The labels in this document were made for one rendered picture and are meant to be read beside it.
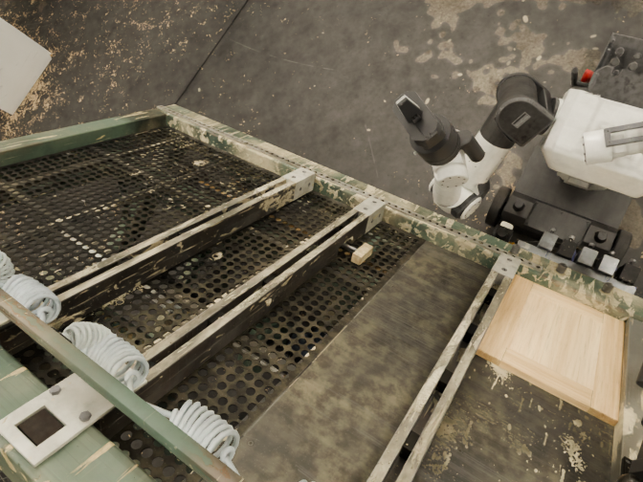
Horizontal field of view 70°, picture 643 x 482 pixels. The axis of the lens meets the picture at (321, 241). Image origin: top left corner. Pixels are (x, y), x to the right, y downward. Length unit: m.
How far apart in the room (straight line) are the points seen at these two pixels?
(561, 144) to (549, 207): 1.16
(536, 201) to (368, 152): 0.94
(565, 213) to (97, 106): 3.16
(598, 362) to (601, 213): 1.13
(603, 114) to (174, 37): 3.08
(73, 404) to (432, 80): 2.43
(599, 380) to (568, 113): 0.62
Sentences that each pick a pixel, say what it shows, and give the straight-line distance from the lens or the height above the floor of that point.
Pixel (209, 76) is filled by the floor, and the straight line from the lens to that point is 3.40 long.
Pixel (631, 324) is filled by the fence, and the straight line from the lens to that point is 1.52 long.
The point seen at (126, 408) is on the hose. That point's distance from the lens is 0.64.
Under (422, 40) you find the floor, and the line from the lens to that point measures 2.97.
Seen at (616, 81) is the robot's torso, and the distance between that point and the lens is 1.19.
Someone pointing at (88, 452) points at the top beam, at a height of 1.82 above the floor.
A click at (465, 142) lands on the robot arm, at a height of 1.47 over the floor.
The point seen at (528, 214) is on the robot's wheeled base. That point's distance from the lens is 2.28.
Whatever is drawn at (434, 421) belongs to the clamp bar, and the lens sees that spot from 0.93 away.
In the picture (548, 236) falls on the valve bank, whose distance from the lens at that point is 1.70.
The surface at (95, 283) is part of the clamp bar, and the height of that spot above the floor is 1.61.
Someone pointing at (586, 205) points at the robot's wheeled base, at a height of 0.17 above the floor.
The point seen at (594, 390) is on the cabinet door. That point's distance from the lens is 1.26.
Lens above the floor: 2.40
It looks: 67 degrees down
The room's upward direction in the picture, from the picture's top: 55 degrees counter-clockwise
